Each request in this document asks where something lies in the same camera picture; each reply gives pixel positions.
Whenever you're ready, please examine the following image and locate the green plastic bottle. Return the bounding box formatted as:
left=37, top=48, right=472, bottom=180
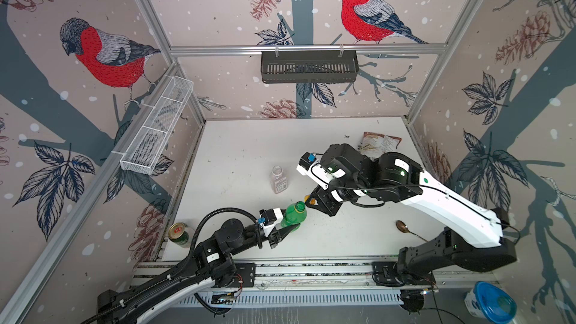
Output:
left=280, top=201, right=308, bottom=228

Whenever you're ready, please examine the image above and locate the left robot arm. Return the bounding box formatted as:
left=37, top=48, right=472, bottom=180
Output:
left=84, top=207, right=298, bottom=323

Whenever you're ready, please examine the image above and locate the clear plastic bottle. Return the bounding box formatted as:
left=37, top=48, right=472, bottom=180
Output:
left=271, top=166, right=288, bottom=194

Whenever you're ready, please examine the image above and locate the red snack bag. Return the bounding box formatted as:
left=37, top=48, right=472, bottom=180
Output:
left=358, top=131, right=402, bottom=160

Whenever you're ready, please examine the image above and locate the wooden spoon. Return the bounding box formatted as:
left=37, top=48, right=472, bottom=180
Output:
left=395, top=220, right=428, bottom=242

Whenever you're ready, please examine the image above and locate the green tin can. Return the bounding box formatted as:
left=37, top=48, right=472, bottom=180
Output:
left=168, top=222, right=191, bottom=248

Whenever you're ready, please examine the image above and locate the black hanging basket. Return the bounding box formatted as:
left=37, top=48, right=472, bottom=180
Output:
left=260, top=50, right=359, bottom=84

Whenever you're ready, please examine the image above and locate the blue lidded container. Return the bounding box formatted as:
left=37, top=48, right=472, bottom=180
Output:
left=464, top=281, right=518, bottom=324

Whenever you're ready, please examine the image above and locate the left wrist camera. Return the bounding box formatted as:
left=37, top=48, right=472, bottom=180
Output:
left=257, top=208, right=284, bottom=238

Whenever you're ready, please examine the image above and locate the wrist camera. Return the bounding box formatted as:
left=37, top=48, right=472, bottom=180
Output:
left=257, top=208, right=284, bottom=238
left=296, top=152, right=334, bottom=190

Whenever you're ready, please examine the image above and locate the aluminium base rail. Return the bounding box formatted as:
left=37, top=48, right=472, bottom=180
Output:
left=132, top=256, right=496, bottom=291

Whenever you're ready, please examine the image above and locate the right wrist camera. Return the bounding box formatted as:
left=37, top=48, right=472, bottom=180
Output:
left=296, top=152, right=334, bottom=190

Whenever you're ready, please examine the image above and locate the white wire basket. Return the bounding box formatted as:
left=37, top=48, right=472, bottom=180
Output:
left=120, top=76, right=194, bottom=176

